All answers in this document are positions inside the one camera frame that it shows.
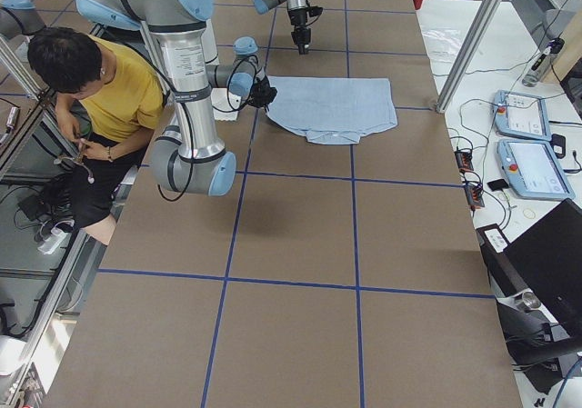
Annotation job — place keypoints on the clear plastic bag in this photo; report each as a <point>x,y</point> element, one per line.
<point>442,44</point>

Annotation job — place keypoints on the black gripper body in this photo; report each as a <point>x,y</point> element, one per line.
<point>299,21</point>
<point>262,91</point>

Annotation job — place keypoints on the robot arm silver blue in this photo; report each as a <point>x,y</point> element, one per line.
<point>263,6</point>
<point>189,156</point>

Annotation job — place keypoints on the white power strip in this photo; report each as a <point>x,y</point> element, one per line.
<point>53,241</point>

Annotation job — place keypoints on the teach pendant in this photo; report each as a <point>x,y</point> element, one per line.
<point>521,115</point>
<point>532,170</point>

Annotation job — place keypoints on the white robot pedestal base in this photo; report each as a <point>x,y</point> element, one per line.
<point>225,105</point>

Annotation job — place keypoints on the lower teach pendant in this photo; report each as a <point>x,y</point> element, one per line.
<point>532,170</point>

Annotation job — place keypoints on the upper teach pendant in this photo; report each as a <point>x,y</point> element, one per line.
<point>521,115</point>

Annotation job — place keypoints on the aluminium frame post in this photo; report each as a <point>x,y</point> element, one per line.
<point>476,31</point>

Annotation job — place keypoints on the light blue striped shirt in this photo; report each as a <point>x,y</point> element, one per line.
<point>333,111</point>

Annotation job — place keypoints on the orange circuit board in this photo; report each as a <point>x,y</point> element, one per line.
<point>464,161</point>
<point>474,195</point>

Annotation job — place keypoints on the black laptop computer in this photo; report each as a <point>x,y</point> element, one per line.
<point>547,256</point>

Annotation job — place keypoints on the person in yellow shirt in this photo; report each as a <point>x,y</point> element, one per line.
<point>109,102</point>

